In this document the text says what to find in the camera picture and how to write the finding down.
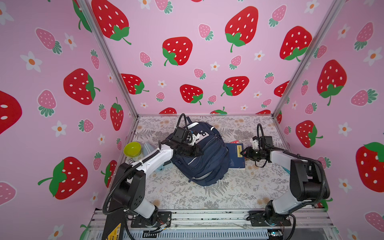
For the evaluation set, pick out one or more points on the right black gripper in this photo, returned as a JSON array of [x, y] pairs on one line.
[[248, 153]]

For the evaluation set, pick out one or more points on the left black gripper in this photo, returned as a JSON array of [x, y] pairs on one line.
[[194, 153]]

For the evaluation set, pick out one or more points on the blue passport booklet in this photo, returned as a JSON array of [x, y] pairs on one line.
[[237, 161]]

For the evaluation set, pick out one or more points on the navy blue student backpack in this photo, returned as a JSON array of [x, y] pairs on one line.
[[214, 161]]

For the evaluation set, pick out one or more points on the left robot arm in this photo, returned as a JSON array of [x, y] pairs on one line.
[[128, 192]]

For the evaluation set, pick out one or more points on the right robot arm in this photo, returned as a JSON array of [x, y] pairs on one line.
[[307, 185]]

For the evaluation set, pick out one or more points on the green lid clear jar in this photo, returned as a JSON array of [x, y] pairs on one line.
[[133, 151]]

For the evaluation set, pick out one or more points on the teal pen case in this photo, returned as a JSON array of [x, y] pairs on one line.
[[286, 171]]

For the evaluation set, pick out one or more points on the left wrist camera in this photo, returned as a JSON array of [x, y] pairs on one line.
[[195, 139]]

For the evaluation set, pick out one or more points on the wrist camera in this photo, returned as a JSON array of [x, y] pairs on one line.
[[195, 139], [256, 143]]

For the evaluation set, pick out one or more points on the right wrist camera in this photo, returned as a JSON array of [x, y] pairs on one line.
[[256, 143]]

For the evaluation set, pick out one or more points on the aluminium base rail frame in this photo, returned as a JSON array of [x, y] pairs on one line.
[[226, 224]]

